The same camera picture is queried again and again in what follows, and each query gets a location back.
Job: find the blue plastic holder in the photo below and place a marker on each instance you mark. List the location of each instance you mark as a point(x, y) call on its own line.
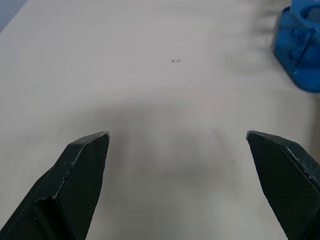
point(297, 47)

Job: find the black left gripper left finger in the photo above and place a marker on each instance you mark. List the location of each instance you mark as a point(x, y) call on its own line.
point(72, 190)

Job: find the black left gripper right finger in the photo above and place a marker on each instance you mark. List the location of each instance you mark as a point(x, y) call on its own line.
point(285, 185)

